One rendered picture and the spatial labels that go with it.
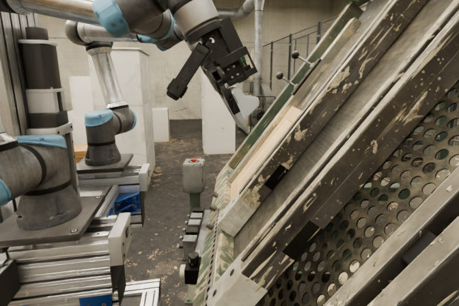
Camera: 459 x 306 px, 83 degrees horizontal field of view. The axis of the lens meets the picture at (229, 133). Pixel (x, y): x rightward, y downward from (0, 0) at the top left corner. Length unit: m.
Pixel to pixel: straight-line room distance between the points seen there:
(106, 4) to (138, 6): 0.05
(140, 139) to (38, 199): 2.62
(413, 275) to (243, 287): 0.38
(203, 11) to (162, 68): 8.69
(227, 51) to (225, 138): 4.44
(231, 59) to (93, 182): 0.98
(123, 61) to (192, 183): 2.11
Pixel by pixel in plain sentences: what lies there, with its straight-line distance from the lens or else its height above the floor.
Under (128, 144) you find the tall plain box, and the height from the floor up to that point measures 0.62.
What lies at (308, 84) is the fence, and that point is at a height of 1.39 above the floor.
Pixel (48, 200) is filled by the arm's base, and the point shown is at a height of 1.11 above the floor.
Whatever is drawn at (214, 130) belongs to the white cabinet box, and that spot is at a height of 0.45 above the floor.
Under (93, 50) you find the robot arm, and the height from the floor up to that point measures 1.54.
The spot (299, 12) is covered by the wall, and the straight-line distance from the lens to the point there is 10.21.
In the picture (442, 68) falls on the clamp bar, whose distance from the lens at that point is 0.58.
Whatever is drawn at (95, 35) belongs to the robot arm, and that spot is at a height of 1.58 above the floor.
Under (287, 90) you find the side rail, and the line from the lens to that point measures 1.50.
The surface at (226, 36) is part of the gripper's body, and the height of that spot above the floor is 1.49.
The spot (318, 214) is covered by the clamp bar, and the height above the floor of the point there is 1.16.
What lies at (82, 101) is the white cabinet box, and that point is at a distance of 5.30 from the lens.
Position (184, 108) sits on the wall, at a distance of 9.20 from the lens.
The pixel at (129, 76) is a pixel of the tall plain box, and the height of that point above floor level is 1.43.
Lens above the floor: 1.41
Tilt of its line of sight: 12 degrees down
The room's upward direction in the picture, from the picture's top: straight up
